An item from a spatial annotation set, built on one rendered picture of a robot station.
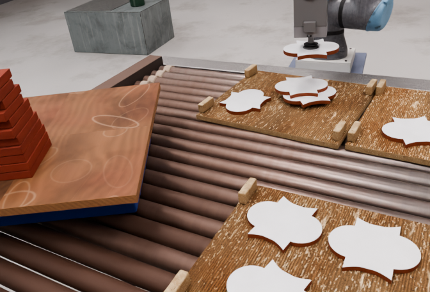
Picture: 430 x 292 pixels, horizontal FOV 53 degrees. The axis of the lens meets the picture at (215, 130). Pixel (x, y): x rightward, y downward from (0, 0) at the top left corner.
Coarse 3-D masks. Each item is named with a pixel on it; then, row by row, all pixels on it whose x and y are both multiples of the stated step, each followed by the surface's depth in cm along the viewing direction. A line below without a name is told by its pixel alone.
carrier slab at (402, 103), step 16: (384, 96) 120; (400, 96) 119; (416, 96) 118; (368, 112) 113; (384, 112) 112; (400, 112) 111; (416, 112) 110; (368, 128) 106; (352, 144) 101; (368, 144) 100; (384, 144) 99; (400, 144) 99; (416, 160) 94
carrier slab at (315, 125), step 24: (264, 72) 144; (336, 96) 123; (360, 96) 121; (216, 120) 119; (240, 120) 117; (264, 120) 115; (288, 120) 114; (312, 120) 112; (336, 120) 111; (336, 144) 102
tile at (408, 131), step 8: (392, 120) 107; (400, 120) 105; (408, 120) 105; (416, 120) 105; (424, 120) 104; (384, 128) 103; (392, 128) 103; (400, 128) 102; (408, 128) 102; (416, 128) 102; (424, 128) 101; (384, 136) 102; (392, 136) 100; (400, 136) 99; (408, 136) 99; (416, 136) 98; (424, 136) 98; (408, 144) 97; (416, 144) 97; (424, 144) 97
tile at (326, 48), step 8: (296, 40) 124; (320, 40) 122; (288, 48) 120; (296, 48) 119; (320, 48) 117; (328, 48) 116; (336, 48) 116; (296, 56) 116; (304, 56) 114; (312, 56) 114; (320, 56) 114
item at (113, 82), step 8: (152, 56) 166; (160, 56) 165; (136, 64) 160; (144, 64) 159; (152, 64) 161; (160, 64) 166; (120, 72) 154; (128, 72) 154; (136, 72) 154; (144, 72) 158; (112, 80) 149; (120, 80) 148; (128, 80) 151; (136, 80) 155; (96, 88) 144
